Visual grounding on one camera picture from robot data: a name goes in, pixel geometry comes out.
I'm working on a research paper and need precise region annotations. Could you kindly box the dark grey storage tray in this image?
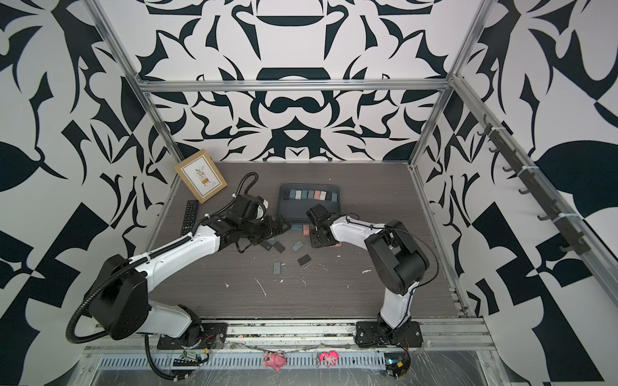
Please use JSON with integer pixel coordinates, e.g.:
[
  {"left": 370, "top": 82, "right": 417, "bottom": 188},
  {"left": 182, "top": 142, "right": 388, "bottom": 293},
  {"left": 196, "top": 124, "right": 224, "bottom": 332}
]
[{"left": 277, "top": 183, "right": 341, "bottom": 224}]

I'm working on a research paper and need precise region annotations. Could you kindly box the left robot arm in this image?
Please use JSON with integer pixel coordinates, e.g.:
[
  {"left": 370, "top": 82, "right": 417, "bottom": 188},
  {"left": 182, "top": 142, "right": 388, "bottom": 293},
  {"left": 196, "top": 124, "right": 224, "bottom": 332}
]
[{"left": 85, "top": 194, "right": 291, "bottom": 346}]

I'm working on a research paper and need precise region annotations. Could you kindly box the small circuit board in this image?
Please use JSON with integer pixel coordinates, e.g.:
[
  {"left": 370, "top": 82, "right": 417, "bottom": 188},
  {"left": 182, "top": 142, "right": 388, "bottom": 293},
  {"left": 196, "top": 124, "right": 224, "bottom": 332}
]
[
  {"left": 386, "top": 357, "right": 410, "bottom": 379},
  {"left": 173, "top": 349, "right": 210, "bottom": 367}
]

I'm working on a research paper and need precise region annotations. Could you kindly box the grey-blue eraser centre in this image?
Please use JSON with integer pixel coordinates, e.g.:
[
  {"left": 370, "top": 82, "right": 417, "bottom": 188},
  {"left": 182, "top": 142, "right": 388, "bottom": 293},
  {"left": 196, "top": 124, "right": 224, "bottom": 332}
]
[{"left": 292, "top": 241, "right": 304, "bottom": 253}]

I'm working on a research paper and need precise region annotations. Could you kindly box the pink toy right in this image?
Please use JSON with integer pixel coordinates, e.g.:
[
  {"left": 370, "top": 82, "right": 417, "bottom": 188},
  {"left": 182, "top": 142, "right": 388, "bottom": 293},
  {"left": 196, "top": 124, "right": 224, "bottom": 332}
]
[{"left": 318, "top": 351, "right": 340, "bottom": 368}]

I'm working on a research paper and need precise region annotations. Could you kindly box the wooden picture frame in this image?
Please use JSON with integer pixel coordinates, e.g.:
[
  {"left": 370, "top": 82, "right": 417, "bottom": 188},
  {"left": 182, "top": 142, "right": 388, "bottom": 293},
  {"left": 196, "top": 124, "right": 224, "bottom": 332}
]
[{"left": 175, "top": 150, "right": 228, "bottom": 204}]

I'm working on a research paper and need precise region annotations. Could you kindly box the small circuit board left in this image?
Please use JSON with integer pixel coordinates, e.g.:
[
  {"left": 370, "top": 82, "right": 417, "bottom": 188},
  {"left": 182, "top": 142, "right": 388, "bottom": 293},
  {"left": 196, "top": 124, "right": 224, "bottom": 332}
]
[{"left": 173, "top": 349, "right": 210, "bottom": 367}]

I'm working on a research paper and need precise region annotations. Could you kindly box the black remote control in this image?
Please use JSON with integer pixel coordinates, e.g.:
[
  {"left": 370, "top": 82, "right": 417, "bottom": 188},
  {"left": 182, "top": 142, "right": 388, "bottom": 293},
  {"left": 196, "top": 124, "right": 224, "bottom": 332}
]
[{"left": 180, "top": 199, "right": 200, "bottom": 236}]

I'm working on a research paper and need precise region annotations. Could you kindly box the pink toy left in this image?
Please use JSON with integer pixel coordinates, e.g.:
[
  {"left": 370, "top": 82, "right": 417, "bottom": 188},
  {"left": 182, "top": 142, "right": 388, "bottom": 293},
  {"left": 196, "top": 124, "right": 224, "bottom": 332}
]
[{"left": 262, "top": 352, "right": 287, "bottom": 372}]

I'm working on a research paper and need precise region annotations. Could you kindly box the small circuit board right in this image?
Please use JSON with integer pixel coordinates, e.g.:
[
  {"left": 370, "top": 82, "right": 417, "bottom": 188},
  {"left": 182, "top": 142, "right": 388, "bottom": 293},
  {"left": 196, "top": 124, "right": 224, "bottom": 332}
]
[{"left": 386, "top": 357, "right": 410, "bottom": 379}]

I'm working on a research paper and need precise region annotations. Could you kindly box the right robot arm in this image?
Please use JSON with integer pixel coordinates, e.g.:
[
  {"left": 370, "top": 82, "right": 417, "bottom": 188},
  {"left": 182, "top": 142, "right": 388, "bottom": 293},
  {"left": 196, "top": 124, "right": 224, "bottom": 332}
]
[{"left": 307, "top": 204, "right": 430, "bottom": 335}]

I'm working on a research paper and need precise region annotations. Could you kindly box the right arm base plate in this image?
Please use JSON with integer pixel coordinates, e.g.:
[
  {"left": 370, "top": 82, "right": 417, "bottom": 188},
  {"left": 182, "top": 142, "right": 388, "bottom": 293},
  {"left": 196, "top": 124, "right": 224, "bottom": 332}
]
[{"left": 354, "top": 320, "right": 424, "bottom": 348}]

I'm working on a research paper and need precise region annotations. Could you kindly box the white slotted cable duct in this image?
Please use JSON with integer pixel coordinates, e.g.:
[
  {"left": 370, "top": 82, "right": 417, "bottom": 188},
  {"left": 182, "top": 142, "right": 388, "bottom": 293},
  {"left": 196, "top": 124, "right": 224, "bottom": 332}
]
[{"left": 98, "top": 352, "right": 387, "bottom": 371}]

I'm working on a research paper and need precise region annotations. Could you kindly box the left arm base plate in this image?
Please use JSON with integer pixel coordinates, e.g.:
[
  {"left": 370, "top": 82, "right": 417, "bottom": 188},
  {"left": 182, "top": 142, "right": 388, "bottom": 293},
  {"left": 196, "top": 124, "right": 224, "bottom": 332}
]
[{"left": 156, "top": 323, "right": 228, "bottom": 351}]

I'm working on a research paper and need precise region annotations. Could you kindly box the pink toy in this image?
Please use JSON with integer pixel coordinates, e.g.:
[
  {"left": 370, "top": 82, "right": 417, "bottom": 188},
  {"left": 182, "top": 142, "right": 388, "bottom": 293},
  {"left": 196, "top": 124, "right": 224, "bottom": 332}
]
[
  {"left": 262, "top": 352, "right": 287, "bottom": 372},
  {"left": 318, "top": 351, "right": 340, "bottom": 368}
]

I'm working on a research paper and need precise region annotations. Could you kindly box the black wall hook rail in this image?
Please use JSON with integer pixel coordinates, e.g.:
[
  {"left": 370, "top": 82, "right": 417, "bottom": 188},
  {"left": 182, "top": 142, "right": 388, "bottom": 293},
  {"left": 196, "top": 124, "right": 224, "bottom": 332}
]
[{"left": 481, "top": 123, "right": 591, "bottom": 256}]

